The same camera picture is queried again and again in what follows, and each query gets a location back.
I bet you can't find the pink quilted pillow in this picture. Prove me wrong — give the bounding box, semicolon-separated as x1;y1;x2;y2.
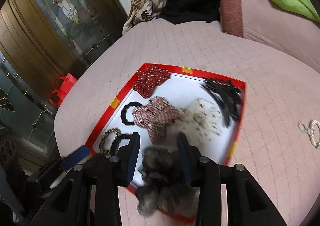
220;0;319;71

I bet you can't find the pink quilted bed cover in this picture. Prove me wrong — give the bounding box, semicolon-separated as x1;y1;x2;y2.
54;19;319;225

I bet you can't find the white cherry print scrunchie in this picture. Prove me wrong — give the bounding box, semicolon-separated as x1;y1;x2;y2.
169;98;223;146

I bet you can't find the grey fur scrunchie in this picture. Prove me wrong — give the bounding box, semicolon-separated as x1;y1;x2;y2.
135;147;199;218

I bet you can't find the red bag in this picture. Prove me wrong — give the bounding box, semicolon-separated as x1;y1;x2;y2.
49;73;78;107

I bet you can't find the leopard print hair tie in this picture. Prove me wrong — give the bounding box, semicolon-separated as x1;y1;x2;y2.
99;127;123;156

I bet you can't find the pearl bracelet with green bead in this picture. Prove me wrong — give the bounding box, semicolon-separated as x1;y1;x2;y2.
297;119;320;149

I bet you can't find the dark red polka dot scrunchie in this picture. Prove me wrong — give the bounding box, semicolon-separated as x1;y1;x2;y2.
132;65;171;99

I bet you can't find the red plaid scrunchie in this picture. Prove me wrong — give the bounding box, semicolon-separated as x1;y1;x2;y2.
132;96;181;144

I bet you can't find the black wavy hair tie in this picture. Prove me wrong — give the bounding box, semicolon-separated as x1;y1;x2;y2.
120;101;144;126

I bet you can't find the black claw hair clip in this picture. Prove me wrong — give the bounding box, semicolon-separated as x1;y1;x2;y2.
201;78;242;127

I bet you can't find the red box with white lining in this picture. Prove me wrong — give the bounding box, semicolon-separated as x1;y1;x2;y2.
85;63;247;225

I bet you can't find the wooden glass door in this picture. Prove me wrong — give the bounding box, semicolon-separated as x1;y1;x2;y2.
1;0;126;173

